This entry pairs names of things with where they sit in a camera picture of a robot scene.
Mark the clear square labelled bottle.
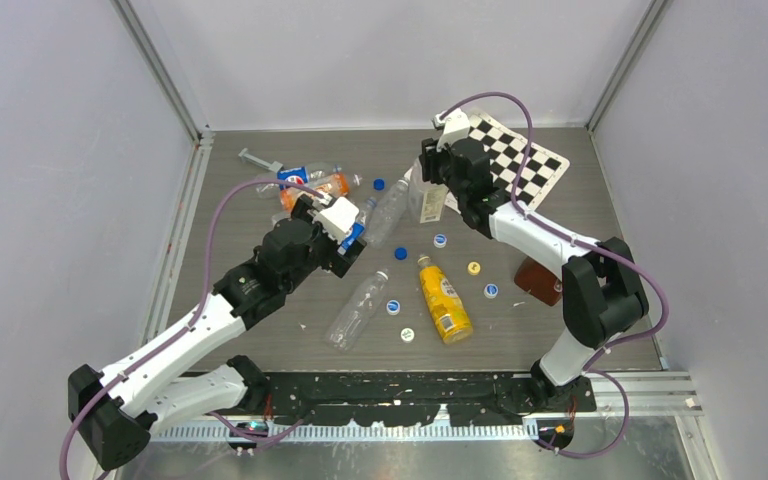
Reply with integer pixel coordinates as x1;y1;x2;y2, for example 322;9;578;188
409;177;448;224

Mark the clear ribbed plastic bottle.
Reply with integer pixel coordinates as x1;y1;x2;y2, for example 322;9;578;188
324;268;390;352

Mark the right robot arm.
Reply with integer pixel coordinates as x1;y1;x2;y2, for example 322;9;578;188
418;138;649;411

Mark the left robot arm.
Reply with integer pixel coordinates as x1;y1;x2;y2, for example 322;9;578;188
62;196;365;472

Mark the crushed clear bottle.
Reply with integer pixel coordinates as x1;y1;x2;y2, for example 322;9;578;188
271;210;292;227

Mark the clear bottle near mat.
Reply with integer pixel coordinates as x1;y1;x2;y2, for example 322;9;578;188
363;178;409;248

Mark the orange drink bottle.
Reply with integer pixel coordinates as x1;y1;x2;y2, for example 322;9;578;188
280;173;363;213

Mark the pepsi bottle rear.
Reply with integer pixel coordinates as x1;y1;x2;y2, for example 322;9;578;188
255;162;342;199

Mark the yellow bottle cap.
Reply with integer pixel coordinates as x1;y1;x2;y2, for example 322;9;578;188
467;261;481;276

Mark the yellow juice bottle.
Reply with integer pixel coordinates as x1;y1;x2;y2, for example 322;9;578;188
417;254;473;345

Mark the black white checkered mat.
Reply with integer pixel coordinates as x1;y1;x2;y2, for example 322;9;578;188
403;109;571;213

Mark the white green cap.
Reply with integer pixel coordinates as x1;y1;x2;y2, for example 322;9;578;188
400;328;415;343

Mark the grey metal t-bolt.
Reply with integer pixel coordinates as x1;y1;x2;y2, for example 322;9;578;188
238;148;284;172

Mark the brown wooden block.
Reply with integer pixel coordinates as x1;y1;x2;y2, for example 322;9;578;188
514;257;563;306

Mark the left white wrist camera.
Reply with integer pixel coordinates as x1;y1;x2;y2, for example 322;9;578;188
313;197;359;242

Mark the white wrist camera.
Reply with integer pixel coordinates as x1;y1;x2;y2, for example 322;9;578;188
313;197;359;242
432;108;471;151

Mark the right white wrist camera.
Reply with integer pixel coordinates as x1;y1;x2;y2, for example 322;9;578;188
432;108;471;151

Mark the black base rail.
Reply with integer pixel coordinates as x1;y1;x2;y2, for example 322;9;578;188
185;370;597;429

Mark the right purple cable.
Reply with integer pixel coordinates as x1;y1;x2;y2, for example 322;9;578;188
440;91;670;372

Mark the purple cable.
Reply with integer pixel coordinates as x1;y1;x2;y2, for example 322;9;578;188
440;91;670;372
58;177;332;480

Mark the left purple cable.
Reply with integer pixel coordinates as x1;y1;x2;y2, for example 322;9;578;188
58;177;332;480

